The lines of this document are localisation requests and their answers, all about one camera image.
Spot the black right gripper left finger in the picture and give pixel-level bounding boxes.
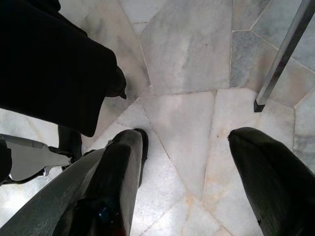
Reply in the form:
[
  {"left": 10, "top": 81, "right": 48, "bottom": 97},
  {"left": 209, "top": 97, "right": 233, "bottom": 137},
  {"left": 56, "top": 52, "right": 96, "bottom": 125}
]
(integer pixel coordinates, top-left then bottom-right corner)
[{"left": 0, "top": 129, "right": 150, "bottom": 236}]

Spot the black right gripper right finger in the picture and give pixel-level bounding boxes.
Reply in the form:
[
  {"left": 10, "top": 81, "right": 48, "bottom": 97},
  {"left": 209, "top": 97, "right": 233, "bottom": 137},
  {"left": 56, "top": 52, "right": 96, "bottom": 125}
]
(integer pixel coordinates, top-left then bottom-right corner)
[{"left": 227, "top": 127, "right": 315, "bottom": 236}]

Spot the black fleece jacket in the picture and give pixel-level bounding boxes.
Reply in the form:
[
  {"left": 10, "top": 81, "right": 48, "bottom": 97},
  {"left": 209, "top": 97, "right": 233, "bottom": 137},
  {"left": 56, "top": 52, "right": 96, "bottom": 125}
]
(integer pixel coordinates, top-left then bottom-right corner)
[{"left": 0, "top": 0, "right": 127, "bottom": 138}]

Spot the silver metal clothes rack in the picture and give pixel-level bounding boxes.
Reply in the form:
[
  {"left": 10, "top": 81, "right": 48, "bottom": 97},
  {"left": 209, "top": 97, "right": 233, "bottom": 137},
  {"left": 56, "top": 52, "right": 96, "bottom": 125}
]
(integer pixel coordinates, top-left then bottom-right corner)
[{"left": 254, "top": 0, "right": 315, "bottom": 113}]

